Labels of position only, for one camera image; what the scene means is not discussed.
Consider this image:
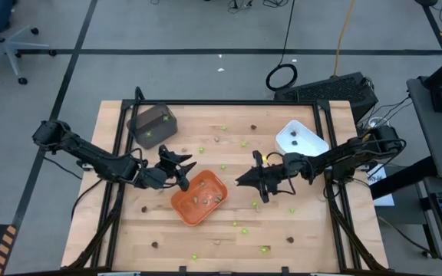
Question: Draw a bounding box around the white plastic bin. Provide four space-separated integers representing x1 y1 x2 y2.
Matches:
274 119 330 158

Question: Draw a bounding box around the yellow cable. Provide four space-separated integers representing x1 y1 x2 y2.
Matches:
332 0 357 77

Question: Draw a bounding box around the orange plastic bin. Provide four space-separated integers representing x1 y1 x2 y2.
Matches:
170 169 229 228

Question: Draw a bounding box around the dark grey plastic bin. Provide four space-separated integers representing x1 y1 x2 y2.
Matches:
127 102 179 150

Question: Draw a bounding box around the black desk crossbar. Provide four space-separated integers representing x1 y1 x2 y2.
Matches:
369 156 439 200

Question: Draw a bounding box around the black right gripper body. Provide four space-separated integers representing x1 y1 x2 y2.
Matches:
251 149 297 204

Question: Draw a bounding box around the black cable bundle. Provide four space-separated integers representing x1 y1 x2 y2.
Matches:
226 0 292 10

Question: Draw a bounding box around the white cable coil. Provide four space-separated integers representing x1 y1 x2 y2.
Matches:
366 116 390 134

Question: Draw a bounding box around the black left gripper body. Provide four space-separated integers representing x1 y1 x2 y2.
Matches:
136 143 191 192

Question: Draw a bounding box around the white paper sheet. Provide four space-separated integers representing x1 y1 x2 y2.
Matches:
365 163 395 208

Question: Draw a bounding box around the black hanging cable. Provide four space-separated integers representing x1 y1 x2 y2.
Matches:
265 0 299 93

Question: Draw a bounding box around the black computer tower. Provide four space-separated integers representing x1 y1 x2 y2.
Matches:
273 71 379 124

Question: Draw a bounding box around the black floor cable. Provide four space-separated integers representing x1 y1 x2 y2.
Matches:
376 214 442 271

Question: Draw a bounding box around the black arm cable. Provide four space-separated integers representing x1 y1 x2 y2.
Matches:
70 176 107 222

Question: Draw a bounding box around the grey office chair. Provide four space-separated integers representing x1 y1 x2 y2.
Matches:
0 0 58 86

